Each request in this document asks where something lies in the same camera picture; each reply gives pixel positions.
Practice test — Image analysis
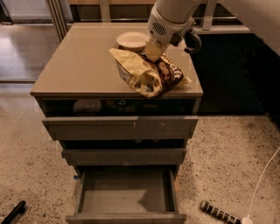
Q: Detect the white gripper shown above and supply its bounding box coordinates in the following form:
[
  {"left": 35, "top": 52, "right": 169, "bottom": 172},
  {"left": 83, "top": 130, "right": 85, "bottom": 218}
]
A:
[{"left": 145, "top": 5, "right": 196, "bottom": 63}]

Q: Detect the brown chip bag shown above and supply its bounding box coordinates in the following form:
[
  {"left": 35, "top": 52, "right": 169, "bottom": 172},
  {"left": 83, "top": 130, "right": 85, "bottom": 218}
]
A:
[{"left": 109, "top": 48, "right": 192, "bottom": 98}]

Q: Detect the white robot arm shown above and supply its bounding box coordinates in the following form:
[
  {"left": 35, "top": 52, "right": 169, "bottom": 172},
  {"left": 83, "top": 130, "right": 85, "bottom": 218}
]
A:
[{"left": 146, "top": 0, "right": 280, "bottom": 62}]

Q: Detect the top grey drawer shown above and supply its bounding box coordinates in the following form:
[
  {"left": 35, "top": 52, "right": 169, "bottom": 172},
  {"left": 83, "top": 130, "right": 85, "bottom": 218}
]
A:
[{"left": 42, "top": 115, "right": 198, "bottom": 141}]

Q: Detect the grey drawer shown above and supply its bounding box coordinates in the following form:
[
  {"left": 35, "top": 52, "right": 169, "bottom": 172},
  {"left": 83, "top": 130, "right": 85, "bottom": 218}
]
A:
[
  {"left": 42, "top": 115, "right": 198, "bottom": 141},
  {"left": 62, "top": 148, "right": 186, "bottom": 166},
  {"left": 66, "top": 166, "right": 186, "bottom": 224}
]

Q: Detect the grey drawer cabinet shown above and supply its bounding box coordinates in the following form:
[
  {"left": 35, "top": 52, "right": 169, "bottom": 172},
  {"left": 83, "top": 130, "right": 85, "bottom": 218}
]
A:
[{"left": 30, "top": 22, "right": 204, "bottom": 176}]

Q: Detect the middle grey drawer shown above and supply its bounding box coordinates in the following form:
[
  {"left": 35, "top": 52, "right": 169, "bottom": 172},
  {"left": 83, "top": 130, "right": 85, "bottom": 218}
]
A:
[{"left": 62, "top": 148, "right": 186, "bottom": 166}]

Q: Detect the bottom grey drawer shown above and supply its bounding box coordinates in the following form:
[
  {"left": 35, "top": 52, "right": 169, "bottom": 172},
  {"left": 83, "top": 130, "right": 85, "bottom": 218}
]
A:
[{"left": 66, "top": 166, "right": 186, "bottom": 224}]

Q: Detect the white bowl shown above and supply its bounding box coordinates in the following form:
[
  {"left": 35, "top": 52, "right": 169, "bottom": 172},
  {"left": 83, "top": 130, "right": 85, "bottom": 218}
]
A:
[{"left": 116, "top": 31, "right": 150, "bottom": 52}]

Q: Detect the grey round speaker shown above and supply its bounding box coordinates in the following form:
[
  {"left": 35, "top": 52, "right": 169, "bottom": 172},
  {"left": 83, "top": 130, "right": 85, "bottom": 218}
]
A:
[{"left": 73, "top": 99, "right": 102, "bottom": 116}]

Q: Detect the black object on floor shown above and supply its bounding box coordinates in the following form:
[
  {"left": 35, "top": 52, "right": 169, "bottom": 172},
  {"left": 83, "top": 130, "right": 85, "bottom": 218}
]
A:
[{"left": 1, "top": 200, "right": 26, "bottom": 224}]

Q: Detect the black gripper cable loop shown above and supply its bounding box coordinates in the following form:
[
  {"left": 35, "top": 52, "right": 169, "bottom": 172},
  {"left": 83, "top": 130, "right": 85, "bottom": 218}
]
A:
[{"left": 183, "top": 27, "right": 203, "bottom": 55}]

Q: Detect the metal railing frame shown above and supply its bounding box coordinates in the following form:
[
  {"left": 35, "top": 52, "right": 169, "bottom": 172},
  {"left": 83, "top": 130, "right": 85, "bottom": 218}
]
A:
[{"left": 45, "top": 0, "right": 249, "bottom": 40}]

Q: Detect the white cable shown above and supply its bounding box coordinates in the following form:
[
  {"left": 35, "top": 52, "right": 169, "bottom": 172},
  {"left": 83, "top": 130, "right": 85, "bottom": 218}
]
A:
[{"left": 241, "top": 147, "right": 280, "bottom": 224}]

